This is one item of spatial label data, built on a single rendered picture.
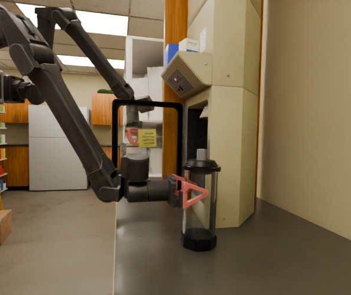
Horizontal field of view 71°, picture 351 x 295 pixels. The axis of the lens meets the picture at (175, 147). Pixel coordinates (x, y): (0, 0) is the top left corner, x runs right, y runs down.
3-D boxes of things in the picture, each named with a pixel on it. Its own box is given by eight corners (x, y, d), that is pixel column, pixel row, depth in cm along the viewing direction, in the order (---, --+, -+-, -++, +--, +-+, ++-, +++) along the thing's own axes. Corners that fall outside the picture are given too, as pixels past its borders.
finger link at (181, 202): (201, 177, 70) (169, 177, 67) (211, 181, 63) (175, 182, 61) (201, 200, 70) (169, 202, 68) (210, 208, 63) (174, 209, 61)
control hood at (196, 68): (185, 99, 111) (186, 76, 110) (212, 85, 79) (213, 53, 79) (160, 97, 108) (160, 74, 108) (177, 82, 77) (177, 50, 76)
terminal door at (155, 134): (181, 192, 111) (183, 102, 109) (111, 197, 101) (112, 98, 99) (180, 192, 112) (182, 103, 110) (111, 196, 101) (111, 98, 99)
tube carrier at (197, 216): (209, 230, 77) (213, 162, 76) (223, 246, 66) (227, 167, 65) (175, 232, 75) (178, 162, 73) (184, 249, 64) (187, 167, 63)
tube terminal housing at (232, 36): (234, 200, 119) (238, 36, 115) (275, 224, 87) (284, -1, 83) (183, 202, 113) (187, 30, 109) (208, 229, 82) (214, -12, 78)
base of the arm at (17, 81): (21, 103, 123) (21, 79, 123) (36, 103, 122) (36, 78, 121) (7, 100, 115) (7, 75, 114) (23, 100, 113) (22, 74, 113)
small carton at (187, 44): (190, 62, 89) (190, 45, 89) (198, 58, 85) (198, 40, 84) (178, 59, 86) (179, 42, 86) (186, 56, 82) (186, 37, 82)
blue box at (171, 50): (186, 74, 107) (186, 53, 107) (193, 68, 97) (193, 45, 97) (163, 72, 105) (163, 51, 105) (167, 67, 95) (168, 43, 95)
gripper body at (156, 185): (170, 175, 73) (145, 175, 71) (178, 181, 63) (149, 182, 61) (169, 196, 73) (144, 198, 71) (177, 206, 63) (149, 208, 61)
